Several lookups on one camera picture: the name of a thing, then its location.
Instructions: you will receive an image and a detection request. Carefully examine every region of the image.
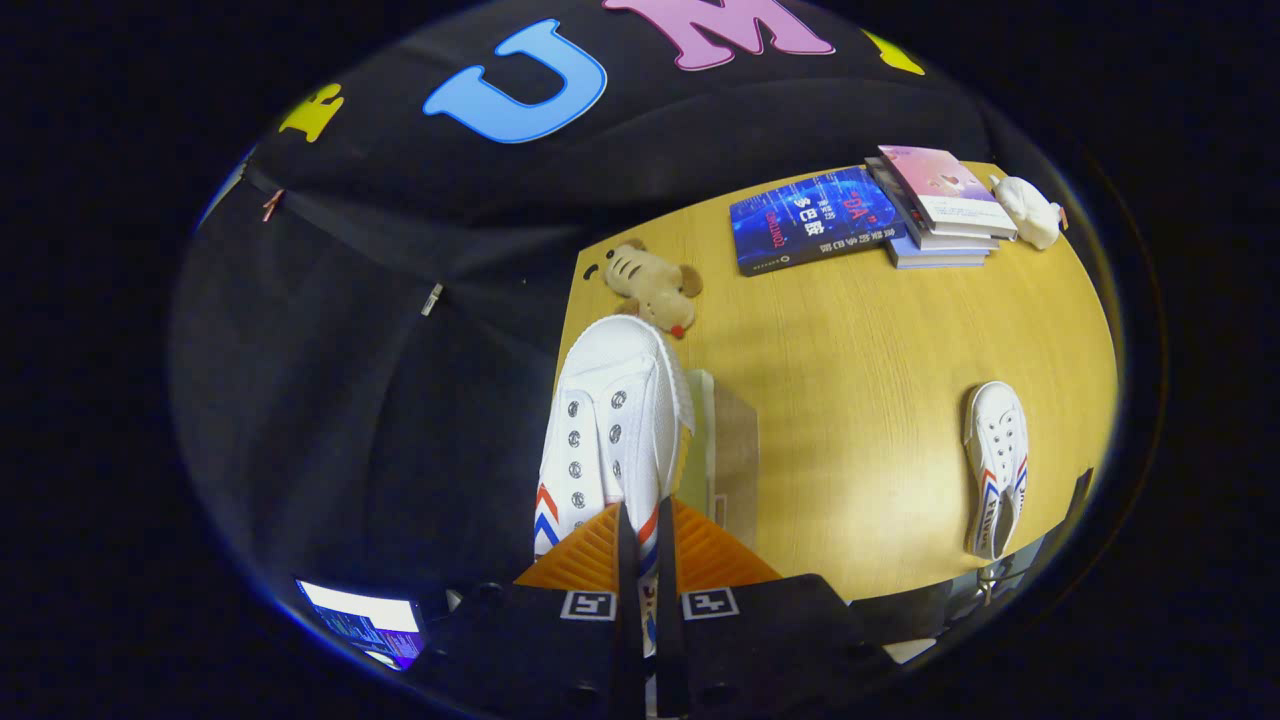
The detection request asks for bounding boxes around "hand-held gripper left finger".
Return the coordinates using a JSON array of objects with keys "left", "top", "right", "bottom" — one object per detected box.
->
[{"left": 405, "top": 503, "right": 647, "bottom": 720}]

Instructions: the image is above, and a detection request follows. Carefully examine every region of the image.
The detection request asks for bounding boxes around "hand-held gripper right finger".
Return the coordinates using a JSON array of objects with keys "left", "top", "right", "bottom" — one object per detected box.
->
[{"left": 654, "top": 497, "right": 899, "bottom": 720}]

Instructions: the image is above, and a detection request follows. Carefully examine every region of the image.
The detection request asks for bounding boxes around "beige fabric storage box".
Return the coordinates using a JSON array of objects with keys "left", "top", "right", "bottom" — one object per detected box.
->
[{"left": 678, "top": 369, "right": 761, "bottom": 533}]

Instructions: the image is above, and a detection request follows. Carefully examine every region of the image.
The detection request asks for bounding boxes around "white canvas shoe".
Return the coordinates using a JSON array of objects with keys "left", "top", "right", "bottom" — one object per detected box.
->
[
  {"left": 961, "top": 380, "right": 1031, "bottom": 562},
  {"left": 533, "top": 314, "right": 697, "bottom": 720}
]

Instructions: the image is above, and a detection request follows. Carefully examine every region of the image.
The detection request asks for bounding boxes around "lit laptop screen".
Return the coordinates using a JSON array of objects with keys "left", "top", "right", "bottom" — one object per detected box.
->
[{"left": 294, "top": 577, "right": 427, "bottom": 672}]

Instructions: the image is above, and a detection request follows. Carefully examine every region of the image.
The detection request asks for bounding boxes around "tan striped plush toy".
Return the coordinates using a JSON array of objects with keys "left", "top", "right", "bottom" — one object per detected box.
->
[{"left": 602, "top": 237, "right": 705, "bottom": 340}]

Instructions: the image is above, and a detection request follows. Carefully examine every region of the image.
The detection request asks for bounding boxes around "black backdrop cloth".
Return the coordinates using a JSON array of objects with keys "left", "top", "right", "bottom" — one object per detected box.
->
[{"left": 170, "top": 0, "right": 1001, "bottom": 641}]

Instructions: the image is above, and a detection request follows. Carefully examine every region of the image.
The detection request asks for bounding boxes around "pale blue cover book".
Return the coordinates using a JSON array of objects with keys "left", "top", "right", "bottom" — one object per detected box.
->
[{"left": 884, "top": 234, "right": 992, "bottom": 272}]

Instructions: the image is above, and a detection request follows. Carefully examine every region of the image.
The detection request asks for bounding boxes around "pink cover book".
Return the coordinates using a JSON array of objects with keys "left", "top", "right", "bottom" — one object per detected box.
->
[{"left": 877, "top": 144, "right": 1020, "bottom": 242}]

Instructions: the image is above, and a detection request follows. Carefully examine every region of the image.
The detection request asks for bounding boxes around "white plush toy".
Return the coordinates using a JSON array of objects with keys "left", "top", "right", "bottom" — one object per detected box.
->
[{"left": 989, "top": 174, "right": 1068, "bottom": 252}]

